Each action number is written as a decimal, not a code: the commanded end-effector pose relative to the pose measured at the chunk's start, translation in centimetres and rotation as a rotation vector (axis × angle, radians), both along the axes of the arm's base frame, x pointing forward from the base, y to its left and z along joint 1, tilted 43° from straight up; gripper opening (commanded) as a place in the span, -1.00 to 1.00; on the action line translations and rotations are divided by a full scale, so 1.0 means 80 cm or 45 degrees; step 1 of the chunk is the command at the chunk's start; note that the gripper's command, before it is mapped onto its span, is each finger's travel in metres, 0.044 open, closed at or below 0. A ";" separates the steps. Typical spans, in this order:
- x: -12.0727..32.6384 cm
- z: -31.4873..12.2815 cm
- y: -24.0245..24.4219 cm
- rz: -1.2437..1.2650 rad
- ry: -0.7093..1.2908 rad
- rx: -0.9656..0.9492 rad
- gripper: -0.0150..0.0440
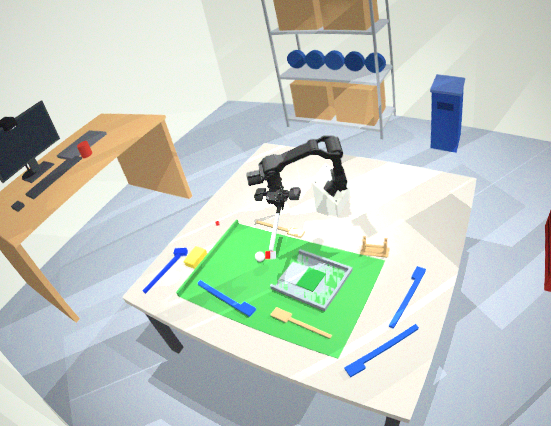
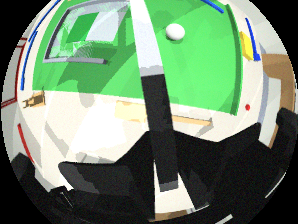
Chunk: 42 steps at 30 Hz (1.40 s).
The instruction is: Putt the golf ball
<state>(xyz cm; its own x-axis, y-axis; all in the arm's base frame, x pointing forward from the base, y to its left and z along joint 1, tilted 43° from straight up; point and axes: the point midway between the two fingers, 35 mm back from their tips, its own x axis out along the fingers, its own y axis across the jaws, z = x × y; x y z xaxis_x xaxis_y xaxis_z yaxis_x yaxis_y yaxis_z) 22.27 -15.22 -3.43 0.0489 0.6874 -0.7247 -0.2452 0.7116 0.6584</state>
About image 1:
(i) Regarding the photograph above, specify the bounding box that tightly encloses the red putter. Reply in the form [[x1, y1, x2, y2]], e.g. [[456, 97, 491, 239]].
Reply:
[[265, 202, 281, 260]]

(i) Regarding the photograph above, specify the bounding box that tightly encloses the blue golf putter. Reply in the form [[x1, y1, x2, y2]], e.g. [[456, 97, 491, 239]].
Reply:
[[344, 324, 419, 377], [142, 248, 188, 294], [388, 266, 426, 329], [197, 281, 257, 317]]

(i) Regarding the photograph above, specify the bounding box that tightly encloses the green flat mat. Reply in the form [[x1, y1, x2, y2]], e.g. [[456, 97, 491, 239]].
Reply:
[[180, 224, 385, 359]]

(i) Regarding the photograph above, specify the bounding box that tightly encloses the yellow block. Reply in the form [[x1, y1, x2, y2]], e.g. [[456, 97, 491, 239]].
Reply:
[[183, 246, 207, 269]]

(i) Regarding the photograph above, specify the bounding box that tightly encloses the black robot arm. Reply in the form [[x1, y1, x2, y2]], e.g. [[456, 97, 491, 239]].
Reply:
[[246, 135, 348, 205]]

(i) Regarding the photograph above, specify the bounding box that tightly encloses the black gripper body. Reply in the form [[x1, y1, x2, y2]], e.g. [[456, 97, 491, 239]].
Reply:
[[254, 177, 301, 201]]

